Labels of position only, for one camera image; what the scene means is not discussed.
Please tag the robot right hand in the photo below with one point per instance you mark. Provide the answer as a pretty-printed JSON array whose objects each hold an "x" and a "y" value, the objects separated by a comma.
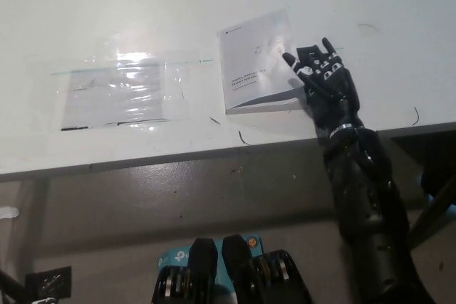
[{"x": 335, "y": 97}]

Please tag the white softcover manual book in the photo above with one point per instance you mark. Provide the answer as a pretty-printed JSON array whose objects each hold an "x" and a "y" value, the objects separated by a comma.
[{"x": 249, "y": 76}]

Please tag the dark slanted desk leg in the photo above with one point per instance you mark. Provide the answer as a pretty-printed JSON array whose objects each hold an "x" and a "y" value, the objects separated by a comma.
[{"x": 438, "y": 211}]

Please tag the black ribbed robot torso block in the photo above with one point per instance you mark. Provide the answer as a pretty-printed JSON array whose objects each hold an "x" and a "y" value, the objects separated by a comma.
[
  {"x": 270, "y": 279},
  {"x": 203, "y": 275}
]

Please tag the clear plastic zip bag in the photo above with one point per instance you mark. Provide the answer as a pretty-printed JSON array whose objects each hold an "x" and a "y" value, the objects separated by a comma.
[{"x": 107, "y": 104}]

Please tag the long teal tape strip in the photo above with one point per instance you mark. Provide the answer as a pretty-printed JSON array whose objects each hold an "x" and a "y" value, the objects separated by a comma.
[{"x": 89, "y": 70}]

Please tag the clear plastic sleeve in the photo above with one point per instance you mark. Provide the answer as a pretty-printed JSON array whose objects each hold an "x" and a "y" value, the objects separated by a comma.
[{"x": 41, "y": 87}]

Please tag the small black floor tape patch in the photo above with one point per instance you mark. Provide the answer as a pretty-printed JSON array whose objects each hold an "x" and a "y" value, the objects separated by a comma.
[{"x": 48, "y": 282}]

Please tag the white floor tape piece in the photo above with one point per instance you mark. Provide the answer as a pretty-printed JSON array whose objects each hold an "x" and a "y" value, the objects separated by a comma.
[{"x": 8, "y": 212}]

